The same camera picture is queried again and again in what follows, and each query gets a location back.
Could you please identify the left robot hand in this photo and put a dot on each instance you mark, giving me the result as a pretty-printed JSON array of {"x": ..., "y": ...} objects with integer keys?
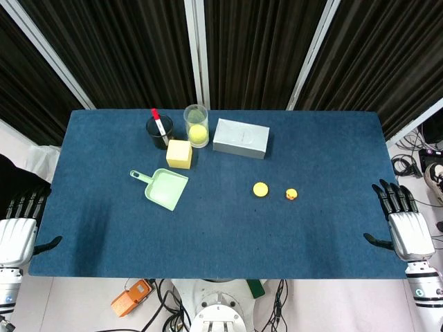
[{"x": 15, "y": 237}]

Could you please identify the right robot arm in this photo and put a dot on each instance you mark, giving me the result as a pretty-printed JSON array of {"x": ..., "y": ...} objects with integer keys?
[{"x": 424, "y": 297}]

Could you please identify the green plastic dustpan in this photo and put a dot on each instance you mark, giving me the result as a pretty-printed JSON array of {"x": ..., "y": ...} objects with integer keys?
[{"x": 162, "y": 188}]

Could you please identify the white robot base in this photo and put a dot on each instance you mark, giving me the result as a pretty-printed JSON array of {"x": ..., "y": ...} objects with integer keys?
[{"x": 218, "y": 307}]

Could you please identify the yellow round disc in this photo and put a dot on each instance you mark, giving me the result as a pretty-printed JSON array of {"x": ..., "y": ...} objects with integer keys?
[{"x": 260, "y": 190}]

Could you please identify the small orange yellow toy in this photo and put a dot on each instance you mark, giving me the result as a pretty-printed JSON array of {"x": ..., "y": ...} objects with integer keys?
[{"x": 291, "y": 194}]

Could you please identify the dark green rectangular block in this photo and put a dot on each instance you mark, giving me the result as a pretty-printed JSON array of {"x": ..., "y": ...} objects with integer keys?
[{"x": 255, "y": 288}]

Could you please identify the black cup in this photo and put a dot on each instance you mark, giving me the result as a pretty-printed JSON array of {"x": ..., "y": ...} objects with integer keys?
[{"x": 155, "y": 136}]

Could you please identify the red and white marker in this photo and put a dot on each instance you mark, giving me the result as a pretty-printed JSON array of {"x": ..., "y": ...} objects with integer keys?
[{"x": 159, "y": 126}]

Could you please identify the clear plastic cylinder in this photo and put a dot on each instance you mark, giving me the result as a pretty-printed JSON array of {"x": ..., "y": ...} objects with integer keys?
[{"x": 196, "y": 121}]

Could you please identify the silver grey box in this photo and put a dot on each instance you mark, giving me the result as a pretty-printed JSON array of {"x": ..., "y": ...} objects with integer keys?
[{"x": 241, "y": 138}]

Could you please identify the white sneaker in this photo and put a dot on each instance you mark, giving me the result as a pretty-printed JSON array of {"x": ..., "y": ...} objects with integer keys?
[{"x": 434, "y": 181}]

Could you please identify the blue felt table mat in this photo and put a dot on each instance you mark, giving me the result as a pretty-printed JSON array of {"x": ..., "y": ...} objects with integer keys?
[{"x": 221, "y": 221}]

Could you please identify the yellow tennis ball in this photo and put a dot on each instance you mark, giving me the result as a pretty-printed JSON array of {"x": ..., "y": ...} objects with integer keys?
[{"x": 198, "y": 135}]

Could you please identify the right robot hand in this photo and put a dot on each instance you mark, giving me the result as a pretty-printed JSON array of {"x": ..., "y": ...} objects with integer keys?
[{"x": 410, "y": 235}]

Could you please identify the orange pendant box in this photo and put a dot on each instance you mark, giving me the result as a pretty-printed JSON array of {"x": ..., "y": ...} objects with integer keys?
[{"x": 131, "y": 298}]

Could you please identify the yellow foam cube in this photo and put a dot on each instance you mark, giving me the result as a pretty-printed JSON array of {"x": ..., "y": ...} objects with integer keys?
[{"x": 179, "y": 154}]

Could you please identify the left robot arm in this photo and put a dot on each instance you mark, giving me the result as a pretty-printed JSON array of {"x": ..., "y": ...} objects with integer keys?
[{"x": 8, "y": 290}]

